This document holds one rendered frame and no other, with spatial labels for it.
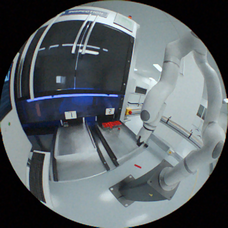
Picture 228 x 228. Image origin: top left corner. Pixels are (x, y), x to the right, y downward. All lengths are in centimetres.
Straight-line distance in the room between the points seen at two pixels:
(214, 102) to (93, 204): 144
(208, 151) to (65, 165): 61
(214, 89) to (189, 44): 19
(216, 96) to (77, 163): 69
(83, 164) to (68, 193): 100
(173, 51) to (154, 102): 27
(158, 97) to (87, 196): 134
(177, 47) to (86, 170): 73
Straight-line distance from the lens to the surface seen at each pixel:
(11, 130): 63
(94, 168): 41
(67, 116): 55
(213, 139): 32
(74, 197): 133
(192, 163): 40
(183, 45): 40
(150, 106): 27
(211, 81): 37
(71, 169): 42
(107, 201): 128
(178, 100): 180
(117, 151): 46
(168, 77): 34
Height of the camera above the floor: 126
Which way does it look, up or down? 25 degrees down
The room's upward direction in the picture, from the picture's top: 10 degrees clockwise
